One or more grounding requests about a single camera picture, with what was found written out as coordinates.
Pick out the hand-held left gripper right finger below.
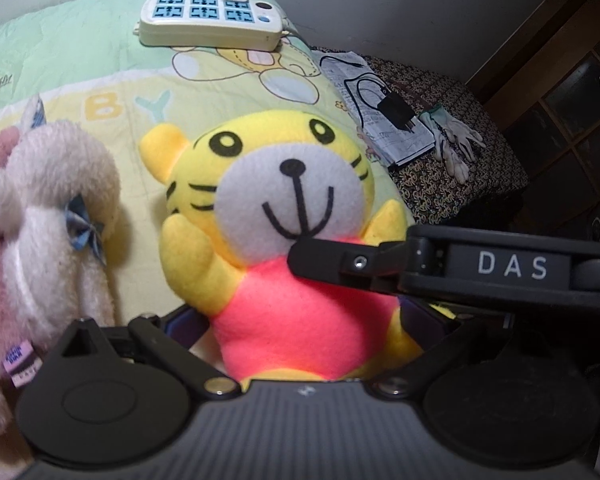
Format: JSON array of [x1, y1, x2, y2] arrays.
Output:
[[372, 302, 576, 401]]

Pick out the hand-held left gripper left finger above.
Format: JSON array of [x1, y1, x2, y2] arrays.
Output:
[[60, 306, 242, 402]]

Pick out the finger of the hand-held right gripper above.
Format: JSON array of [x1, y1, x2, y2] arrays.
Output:
[[287, 232, 417, 294]]

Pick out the yellow tiger plush toy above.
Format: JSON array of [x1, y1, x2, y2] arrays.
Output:
[[139, 109, 461, 383]]

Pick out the white bunny plush blue bow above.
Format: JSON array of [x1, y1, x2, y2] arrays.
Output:
[[0, 95, 123, 436]]

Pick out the dark floral cloth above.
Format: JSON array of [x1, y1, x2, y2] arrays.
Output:
[[310, 47, 528, 226]]

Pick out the white work glove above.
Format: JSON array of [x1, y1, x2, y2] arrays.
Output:
[[420, 105, 486, 150], [432, 135, 473, 184]]

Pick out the printed paper sheets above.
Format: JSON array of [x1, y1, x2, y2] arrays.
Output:
[[320, 50, 433, 168]]

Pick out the dark wooden cabinet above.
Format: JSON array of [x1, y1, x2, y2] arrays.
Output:
[[465, 0, 600, 241]]

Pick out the cream power strip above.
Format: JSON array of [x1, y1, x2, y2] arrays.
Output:
[[132, 0, 287, 53]]

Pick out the black charger with cable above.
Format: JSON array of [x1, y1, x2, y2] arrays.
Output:
[[321, 55, 413, 133]]

